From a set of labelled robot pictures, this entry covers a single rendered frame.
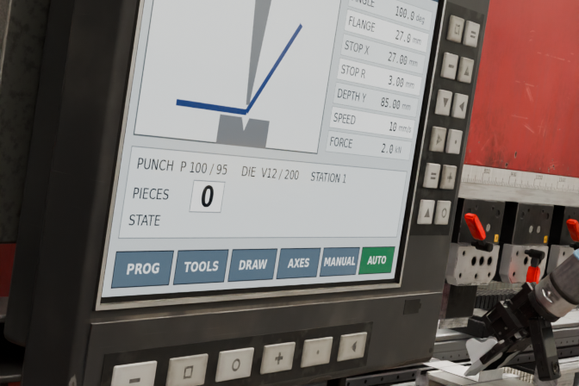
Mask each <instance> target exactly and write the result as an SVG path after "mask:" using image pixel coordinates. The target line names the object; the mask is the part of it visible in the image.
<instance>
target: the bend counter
mask: <svg viewBox="0 0 579 386"><path fill-rule="evenodd" d="M224 188H225V182H221V181H206V180H194V182H193V188H192V193H191V199H190V210H189V212H195V213H220V212H221V205H222V199H223V194H224Z"/></svg>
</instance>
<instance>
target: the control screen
mask: <svg viewBox="0 0 579 386"><path fill-rule="evenodd" d="M438 1H439V0H145V2H144V9H143V15H142V21H141V27H140V38H139V44H138V50H137V56H136V62H135V68H134V80H133V85H132V91H131V97H130V104H129V110H128V121H127V127H126V133H125V139H124V145H123V151H122V157H121V169H120V175H119V180H118V186H117V192H116V199H115V210H114V216H113V222H112V228H111V234H110V240H109V251H108V257H107V264H106V270H105V276H104V281H103V293H102V297H108V296H134V295H148V294H161V293H175V292H189V291H202V290H228V289H242V288H256V287H269V286H283V285H297V284H310V283H336V282H350V281H364V280H377V279H391V278H394V277H395V267H396V261H397V256H398V250H399V245H400V239H401V234H402V223H403V218H404V213H405V207H406V201H407V196H408V186H409V180H410V175H411V169H412V164H413V158H414V148H415V142H416V137H417V132H418V126H419V120H420V111H421V104H422V99H423V94H424V89H425V82H426V73H427V67H428V61H429V56H430V51H431V45H432V39H433V30H434V23H435V18H436V13H437V8H438ZM194 180H206V181H221V182H225V188H224V194H223V199H222V205H221V212H220V213H195V212H189V210H190V199H191V193H192V188H193V182H194Z"/></svg>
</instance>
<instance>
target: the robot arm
mask: <svg viewBox="0 0 579 386"><path fill-rule="evenodd" d="M521 288H522V290H521V291H519V292H518V293H517V294H516V295H515V296H513V297H512V298H511V299H510V300H505V301H500V302H498V303H496V305H494V307H492V308H491V309H490V310H489V311H488V312H487V313H486V314H484V315H483V316H482V317H481V318H482V320H483V322H484V323H485V325H486V328H487V329H488V331H489V333H490V334H491V335H494V336H495V337H496V339H495V338H494V337H492V336H489V337H488V338H487V340H486V341H485V342H483V343H481V342H479V341H478V340H476V339H468V340H467V342H466V348H467V351H468V353H469V356H470V361H471V367H469V369H468V370H467V371H466V372H465V373H464V375H465V376H466V377H470V376H476V375H477V374H478V373H479V372H480V371H483V370H494V369H499V368H501V367H502V366H503V365H504V364H506V363H507V362H509V361H511V360H512V359H513V358H515V357H516V356H518V355H519V354H520V353H521V352H523V351H524V350H525V349H526V348H527V347H528V346H529V345H530V344H532V348H533V353H534V357H535V362H536V366H537V371H538V375H539V380H540V381H542V382H545V381H551V380H555V379H558V378H560V377H561V376H562V375H561V371H560V366H559V362H558V357H557V349H556V345H555V340H554V336H553V332H552V326H551V323H552V322H556V321H557V320H559V319H560V318H561V317H564V316H565V315H566V314H567V313H569V312H570V311H571V310H572V309H573V308H575V307H576V306H577V305H578V304H579V248H578V249H577V250H575V251H573V253H572V254H571V255H570V256H569V257H568V258H567V259H565V260H564V261H563V262H562V264H560V265H559V266H558V267H557V268H556V269H555V270H554V271H552V272H551V273H550V274H549V275H547V276H546V277H545V278H544V279H543V280H542V281H540V282H539V283H538V284H537V283H536V282H531V283H529V282H525V283H524V284H523V285H522V286H521ZM504 303H505V304H504ZM506 304H507V305H506ZM493 309H495V310H493ZM492 310H493V311H492ZM491 311H492V312H491ZM490 312H491V313H490ZM489 313H490V314H489ZM487 314H489V315H488V316H487ZM541 317H543V318H541Z"/></svg>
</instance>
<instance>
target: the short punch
mask: <svg viewBox="0 0 579 386"><path fill-rule="evenodd" d="M477 286H478V285H465V286H456V285H453V284H449V283H445V284H444V289H443V296H442V302H441V307H440V312H439V319H440V320H439V329H444V328H454V327H467V324H468V319H469V318H471V317H472V316H473V312H474V307H475V301H476V292H477Z"/></svg>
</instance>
